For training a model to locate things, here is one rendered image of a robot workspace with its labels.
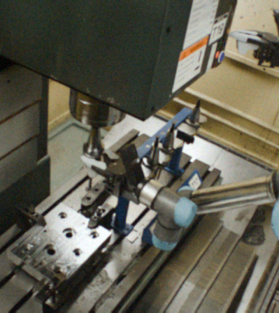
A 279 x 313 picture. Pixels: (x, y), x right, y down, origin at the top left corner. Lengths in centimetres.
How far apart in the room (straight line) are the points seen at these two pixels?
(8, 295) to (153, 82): 88
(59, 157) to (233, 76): 106
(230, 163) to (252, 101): 35
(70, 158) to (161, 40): 165
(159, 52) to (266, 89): 124
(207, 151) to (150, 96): 136
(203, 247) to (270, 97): 77
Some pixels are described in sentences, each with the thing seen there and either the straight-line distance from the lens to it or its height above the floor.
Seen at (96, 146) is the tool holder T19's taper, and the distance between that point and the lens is 119.
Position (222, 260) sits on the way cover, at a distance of 184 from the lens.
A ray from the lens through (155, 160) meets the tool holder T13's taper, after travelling 140.
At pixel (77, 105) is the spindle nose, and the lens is 107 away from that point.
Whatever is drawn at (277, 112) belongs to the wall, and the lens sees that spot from 205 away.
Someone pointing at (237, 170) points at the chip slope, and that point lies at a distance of 218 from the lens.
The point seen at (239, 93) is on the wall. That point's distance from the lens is 207.
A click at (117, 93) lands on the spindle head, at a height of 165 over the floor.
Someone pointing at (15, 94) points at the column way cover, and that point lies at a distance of 153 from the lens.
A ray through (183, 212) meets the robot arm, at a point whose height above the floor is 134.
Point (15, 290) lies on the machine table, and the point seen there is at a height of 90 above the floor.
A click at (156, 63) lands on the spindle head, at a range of 84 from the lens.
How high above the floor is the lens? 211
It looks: 38 degrees down
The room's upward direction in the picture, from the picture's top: 11 degrees clockwise
